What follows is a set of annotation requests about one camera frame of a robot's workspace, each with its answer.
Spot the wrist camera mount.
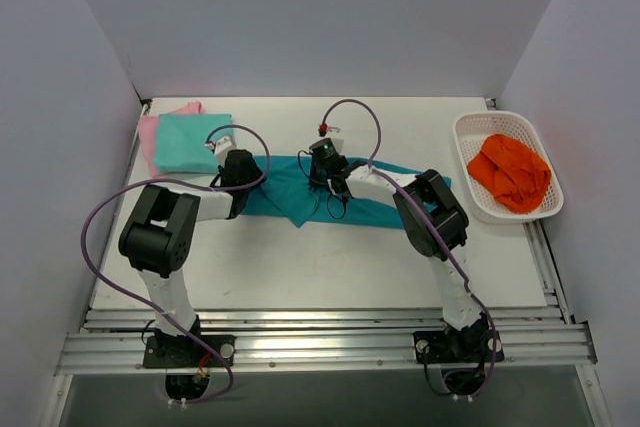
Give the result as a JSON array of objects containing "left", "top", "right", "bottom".
[
  {"left": 318, "top": 123, "right": 345, "bottom": 153},
  {"left": 204, "top": 134, "right": 237, "bottom": 157}
]

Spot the aluminium rail frame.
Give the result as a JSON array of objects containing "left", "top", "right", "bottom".
[{"left": 54, "top": 221, "right": 601, "bottom": 376}]

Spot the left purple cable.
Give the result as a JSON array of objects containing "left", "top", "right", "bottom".
[{"left": 80, "top": 122, "right": 272, "bottom": 404}]

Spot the orange t-shirt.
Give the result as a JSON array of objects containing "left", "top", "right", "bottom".
[{"left": 467, "top": 134, "right": 552, "bottom": 214}]

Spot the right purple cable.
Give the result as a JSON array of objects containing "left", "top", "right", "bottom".
[{"left": 319, "top": 98, "right": 499, "bottom": 398}]

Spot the teal t-shirt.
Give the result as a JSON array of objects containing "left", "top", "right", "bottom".
[{"left": 238, "top": 152, "right": 454, "bottom": 231}]

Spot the folded mint t-shirt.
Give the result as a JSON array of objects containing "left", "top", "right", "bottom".
[{"left": 153, "top": 114, "right": 232, "bottom": 174}]

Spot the white perforated plastic basket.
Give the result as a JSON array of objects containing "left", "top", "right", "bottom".
[{"left": 453, "top": 111, "right": 564, "bottom": 224}]

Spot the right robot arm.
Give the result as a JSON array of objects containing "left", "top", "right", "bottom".
[{"left": 309, "top": 138, "right": 491, "bottom": 360}]

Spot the folded pink t-shirt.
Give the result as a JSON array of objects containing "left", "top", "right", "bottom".
[{"left": 137, "top": 101, "right": 206, "bottom": 178}]

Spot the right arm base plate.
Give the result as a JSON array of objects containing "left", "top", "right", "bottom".
[{"left": 412, "top": 329, "right": 493, "bottom": 364}]

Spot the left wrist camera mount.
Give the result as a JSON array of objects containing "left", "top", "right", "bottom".
[{"left": 204, "top": 134, "right": 237, "bottom": 157}]

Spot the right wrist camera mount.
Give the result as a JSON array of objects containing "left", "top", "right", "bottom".
[{"left": 318, "top": 123, "right": 345, "bottom": 153}]

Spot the purple cable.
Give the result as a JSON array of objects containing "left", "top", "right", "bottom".
[
  {"left": 80, "top": 122, "right": 272, "bottom": 404},
  {"left": 319, "top": 98, "right": 499, "bottom": 398}
]

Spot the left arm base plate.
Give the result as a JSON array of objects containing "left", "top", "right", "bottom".
[{"left": 142, "top": 331, "right": 236, "bottom": 369}]

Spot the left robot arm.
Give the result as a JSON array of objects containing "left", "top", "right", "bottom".
[{"left": 118, "top": 149, "right": 264, "bottom": 366}]

